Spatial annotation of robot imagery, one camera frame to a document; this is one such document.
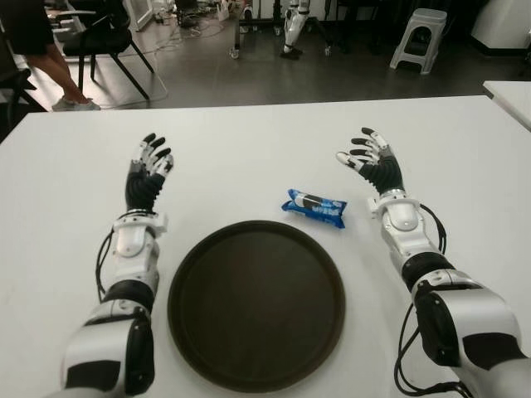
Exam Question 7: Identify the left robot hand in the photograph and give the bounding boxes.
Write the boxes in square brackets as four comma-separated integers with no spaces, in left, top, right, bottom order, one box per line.
[124,132,175,216]

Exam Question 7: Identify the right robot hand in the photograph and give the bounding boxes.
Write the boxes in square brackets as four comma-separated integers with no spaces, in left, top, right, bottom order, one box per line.
[334,127,406,196]

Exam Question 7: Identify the blue Oreo cookie packet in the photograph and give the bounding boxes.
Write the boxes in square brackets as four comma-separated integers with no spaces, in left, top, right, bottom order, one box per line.
[280,187,348,230]

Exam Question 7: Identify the white side table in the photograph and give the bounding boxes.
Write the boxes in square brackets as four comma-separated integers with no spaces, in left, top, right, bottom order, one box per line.
[483,80,531,133]

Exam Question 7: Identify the white plastic stool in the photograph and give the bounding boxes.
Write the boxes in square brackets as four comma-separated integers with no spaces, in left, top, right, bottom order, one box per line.
[388,7,449,75]

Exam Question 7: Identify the black chair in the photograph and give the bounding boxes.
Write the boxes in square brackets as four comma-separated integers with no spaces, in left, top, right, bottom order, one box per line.
[0,68,41,115]
[53,0,157,100]

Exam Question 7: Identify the person in black shorts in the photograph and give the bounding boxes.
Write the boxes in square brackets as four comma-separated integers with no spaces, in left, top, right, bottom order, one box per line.
[12,0,102,112]

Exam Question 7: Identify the dark brown round tray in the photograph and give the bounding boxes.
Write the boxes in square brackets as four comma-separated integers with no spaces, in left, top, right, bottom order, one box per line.
[167,220,347,394]

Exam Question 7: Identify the white humanoid robot leg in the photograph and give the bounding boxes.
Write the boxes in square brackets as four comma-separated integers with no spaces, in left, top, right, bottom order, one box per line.
[278,0,312,60]

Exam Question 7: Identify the white cabinet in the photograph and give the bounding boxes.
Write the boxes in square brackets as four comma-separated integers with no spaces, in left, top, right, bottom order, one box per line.
[470,0,531,51]

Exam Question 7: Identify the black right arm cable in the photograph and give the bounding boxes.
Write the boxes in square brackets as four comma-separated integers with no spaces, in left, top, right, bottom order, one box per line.
[417,201,450,257]

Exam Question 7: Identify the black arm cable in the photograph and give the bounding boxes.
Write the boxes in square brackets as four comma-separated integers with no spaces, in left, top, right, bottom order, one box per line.
[95,226,119,303]
[417,201,450,257]

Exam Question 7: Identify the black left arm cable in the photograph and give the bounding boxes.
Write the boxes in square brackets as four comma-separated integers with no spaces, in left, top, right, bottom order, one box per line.
[95,226,119,303]

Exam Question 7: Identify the cables on floor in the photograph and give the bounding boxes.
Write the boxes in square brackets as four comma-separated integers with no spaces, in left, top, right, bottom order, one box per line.
[140,16,200,57]

